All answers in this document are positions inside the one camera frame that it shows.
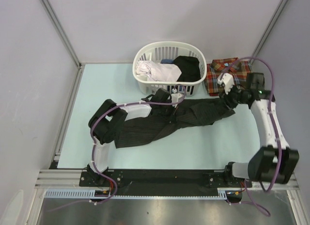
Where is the white plastic laundry basket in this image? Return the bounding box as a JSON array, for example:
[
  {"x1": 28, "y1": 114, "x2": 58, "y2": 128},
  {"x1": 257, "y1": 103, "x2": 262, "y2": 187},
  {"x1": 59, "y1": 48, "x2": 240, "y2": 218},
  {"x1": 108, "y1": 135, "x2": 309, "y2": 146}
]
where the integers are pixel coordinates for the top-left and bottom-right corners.
[{"x1": 132, "y1": 41, "x2": 207, "y2": 96}]

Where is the blue garment in basket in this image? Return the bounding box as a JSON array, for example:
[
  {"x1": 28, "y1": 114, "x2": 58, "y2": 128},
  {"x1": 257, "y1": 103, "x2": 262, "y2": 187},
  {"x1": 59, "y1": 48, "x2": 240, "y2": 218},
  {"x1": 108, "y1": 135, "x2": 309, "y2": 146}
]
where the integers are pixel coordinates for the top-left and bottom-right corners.
[{"x1": 160, "y1": 59, "x2": 173, "y2": 64}]

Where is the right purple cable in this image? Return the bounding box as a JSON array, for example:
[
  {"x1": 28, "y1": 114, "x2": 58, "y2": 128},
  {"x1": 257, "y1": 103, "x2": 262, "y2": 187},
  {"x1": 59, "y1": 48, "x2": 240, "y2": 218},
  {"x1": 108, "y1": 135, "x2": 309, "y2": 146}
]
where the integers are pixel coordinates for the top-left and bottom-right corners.
[{"x1": 221, "y1": 56, "x2": 283, "y2": 217}]

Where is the black garment in basket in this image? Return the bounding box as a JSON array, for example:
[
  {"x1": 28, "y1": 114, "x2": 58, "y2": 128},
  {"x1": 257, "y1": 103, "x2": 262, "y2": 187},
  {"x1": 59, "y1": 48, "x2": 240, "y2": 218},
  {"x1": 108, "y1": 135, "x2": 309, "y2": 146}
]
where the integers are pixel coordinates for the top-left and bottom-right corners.
[{"x1": 173, "y1": 56, "x2": 201, "y2": 82}]

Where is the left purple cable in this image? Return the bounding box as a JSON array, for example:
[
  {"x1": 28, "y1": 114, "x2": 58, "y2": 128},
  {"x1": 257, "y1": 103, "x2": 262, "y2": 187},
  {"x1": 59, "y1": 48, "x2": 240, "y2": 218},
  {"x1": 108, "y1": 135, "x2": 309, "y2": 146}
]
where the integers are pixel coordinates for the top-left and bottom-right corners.
[{"x1": 91, "y1": 84, "x2": 187, "y2": 206}]

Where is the aluminium corner post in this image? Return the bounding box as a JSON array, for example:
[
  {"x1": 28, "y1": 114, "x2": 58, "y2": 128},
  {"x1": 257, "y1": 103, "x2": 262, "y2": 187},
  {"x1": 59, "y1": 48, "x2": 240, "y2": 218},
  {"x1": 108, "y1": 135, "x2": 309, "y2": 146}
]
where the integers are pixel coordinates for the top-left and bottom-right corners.
[
  {"x1": 39, "y1": 0, "x2": 81, "y2": 69},
  {"x1": 251, "y1": 0, "x2": 289, "y2": 57}
]

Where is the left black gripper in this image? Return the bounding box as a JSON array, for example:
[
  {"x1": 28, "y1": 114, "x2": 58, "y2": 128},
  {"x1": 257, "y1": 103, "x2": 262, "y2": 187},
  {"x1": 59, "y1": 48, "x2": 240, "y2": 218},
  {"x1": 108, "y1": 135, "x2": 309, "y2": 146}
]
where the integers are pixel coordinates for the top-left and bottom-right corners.
[{"x1": 157, "y1": 100, "x2": 178, "y2": 123}]

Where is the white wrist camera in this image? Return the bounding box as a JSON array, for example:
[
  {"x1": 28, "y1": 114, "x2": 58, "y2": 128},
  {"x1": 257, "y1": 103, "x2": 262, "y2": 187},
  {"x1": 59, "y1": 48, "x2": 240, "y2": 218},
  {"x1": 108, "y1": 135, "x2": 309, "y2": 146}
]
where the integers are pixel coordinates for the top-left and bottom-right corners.
[
  {"x1": 217, "y1": 73, "x2": 234, "y2": 94},
  {"x1": 171, "y1": 89, "x2": 185, "y2": 107}
]

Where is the left aluminium corner post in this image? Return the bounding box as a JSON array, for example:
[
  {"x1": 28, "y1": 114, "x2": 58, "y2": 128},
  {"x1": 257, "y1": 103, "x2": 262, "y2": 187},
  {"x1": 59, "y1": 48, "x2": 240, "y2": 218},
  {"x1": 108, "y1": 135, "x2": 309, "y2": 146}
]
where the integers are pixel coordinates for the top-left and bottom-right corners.
[{"x1": 39, "y1": 0, "x2": 81, "y2": 69}]

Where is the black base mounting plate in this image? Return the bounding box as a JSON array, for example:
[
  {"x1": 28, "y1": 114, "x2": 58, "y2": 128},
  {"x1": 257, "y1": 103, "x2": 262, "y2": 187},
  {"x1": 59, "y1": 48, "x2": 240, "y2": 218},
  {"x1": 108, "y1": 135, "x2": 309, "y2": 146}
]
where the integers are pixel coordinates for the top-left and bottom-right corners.
[{"x1": 79, "y1": 167, "x2": 252, "y2": 196}]

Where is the right aluminium corner post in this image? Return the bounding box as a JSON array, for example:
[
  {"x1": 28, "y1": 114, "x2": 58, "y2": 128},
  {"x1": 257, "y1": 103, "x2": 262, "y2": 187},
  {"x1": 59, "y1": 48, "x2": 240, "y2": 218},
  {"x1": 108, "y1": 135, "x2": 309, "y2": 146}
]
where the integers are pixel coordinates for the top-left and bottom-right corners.
[{"x1": 251, "y1": 0, "x2": 289, "y2": 57}]

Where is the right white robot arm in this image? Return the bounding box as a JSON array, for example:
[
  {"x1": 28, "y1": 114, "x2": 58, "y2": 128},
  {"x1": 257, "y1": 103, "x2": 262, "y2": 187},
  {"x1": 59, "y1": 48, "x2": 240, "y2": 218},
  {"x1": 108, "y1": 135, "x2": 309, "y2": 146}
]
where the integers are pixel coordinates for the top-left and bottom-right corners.
[{"x1": 217, "y1": 73, "x2": 299, "y2": 187}]

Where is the red plaid folded shirt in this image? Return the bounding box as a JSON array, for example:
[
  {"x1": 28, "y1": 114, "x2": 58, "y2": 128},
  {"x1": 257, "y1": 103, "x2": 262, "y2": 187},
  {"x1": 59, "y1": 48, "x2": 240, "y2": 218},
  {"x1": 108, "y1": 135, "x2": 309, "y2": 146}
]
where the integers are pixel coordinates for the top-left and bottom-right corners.
[{"x1": 203, "y1": 57, "x2": 254, "y2": 97}]

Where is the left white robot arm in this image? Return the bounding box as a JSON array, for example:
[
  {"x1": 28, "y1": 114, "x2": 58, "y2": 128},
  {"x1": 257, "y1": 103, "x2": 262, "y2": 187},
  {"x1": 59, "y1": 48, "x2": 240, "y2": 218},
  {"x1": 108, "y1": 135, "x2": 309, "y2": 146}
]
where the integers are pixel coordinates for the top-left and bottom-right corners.
[{"x1": 87, "y1": 89, "x2": 185, "y2": 186}]

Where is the white shirt in basket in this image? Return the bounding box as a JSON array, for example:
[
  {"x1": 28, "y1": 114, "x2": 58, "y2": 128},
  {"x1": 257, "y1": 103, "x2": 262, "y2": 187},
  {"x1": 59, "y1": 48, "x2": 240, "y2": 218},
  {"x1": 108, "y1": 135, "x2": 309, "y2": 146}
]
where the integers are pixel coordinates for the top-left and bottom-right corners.
[{"x1": 134, "y1": 61, "x2": 181, "y2": 82}]

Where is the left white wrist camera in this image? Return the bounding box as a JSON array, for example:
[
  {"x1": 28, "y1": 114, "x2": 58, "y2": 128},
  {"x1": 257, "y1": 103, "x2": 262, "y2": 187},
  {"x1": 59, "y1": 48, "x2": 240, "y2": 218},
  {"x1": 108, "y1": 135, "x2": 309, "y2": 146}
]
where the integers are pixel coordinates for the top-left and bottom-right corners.
[{"x1": 171, "y1": 89, "x2": 185, "y2": 107}]

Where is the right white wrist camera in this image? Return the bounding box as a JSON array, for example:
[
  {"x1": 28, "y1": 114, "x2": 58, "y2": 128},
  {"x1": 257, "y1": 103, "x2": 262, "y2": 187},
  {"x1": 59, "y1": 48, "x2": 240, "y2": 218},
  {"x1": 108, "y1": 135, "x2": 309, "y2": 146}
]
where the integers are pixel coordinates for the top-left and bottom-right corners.
[{"x1": 217, "y1": 73, "x2": 234, "y2": 94}]

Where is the white slotted cable duct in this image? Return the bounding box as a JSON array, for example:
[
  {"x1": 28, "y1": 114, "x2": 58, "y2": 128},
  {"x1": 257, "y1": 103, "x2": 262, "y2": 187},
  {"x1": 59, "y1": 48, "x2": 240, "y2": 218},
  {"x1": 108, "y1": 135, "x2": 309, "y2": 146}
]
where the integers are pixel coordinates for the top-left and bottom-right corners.
[{"x1": 44, "y1": 189, "x2": 227, "y2": 200}]

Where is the dark striped long sleeve shirt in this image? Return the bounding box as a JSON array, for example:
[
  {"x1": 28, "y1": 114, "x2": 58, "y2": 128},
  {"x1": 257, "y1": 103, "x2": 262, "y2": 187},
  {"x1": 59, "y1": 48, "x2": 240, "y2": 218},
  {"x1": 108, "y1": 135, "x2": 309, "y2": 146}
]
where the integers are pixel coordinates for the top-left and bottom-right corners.
[{"x1": 114, "y1": 98, "x2": 235, "y2": 148}]

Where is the purple cable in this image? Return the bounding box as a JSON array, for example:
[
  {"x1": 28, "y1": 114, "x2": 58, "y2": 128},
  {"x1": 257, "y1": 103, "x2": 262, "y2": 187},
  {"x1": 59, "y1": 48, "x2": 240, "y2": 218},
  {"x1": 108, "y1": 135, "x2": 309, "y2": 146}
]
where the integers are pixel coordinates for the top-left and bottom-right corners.
[
  {"x1": 221, "y1": 56, "x2": 283, "y2": 217},
  {"x1": 91, "y1": 84, "x2": 187, "y2": 206}
]

